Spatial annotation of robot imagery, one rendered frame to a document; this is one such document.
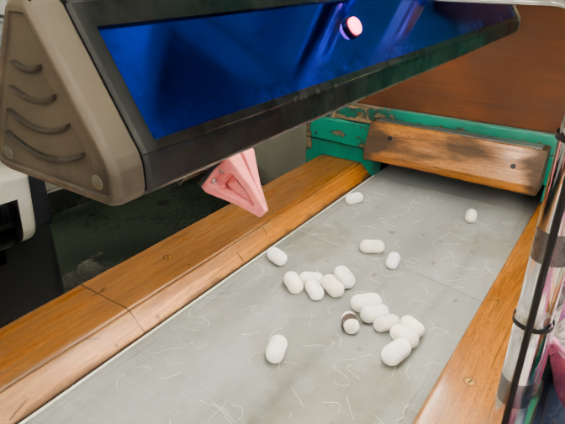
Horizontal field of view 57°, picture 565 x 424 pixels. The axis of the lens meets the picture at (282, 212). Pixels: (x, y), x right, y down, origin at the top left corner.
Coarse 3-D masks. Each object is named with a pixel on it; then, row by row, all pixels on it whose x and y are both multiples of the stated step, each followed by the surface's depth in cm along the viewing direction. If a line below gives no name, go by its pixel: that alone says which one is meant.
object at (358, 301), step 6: (360, 294) 62; (366, 294) 62; (372, 294) 62; (354, 300) 61; (360, 300) 61; (366, 300) 61; (372, 300) 61; (378, 300) 62; (354, 306) 61; (360, 306) 61
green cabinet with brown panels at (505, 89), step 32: (544, 32) 78; (448, 64) 87; (480, 64) 85; (512, 64) 82; (544, 64) 79; (384, 96) 96; (416, 96) 93; (448, 96) 89; (480, 96) 86; (512, 96) 84; (544, 96) 81; (448, 128) 90; (480, 128) 87; (512, 128) 85; (544, 128) 82
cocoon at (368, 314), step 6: (366, 306) 60; (372, 306) 60; (378, 306) 60; (384, 306) 60; (360, 312) 60; (366, 312) 59; (372, 312) 59; (378, 312) 60; (384, 312) 60; (366, 318) 59; (372, 318) 59
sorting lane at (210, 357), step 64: (384, 192) 95; (320, 256) 74; (384, 256) 74; (448, 256) 74; (192, 320) 61; (256, 320) 61; (320, 320) 61; (448, 320) 61; (128, 384) 52; (192, 384) 52; (256, 384) 52; (320, 384) 52; (384, 384) 52
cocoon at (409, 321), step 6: (402, 318) 59; (408, 318) 58; (414, 318) 58; (402, 324) 59; (408, 324) 58; (414, 324) 58; (420, 324) 58; (414, 330) 57; (420, 330) 57; (420, 336) 57
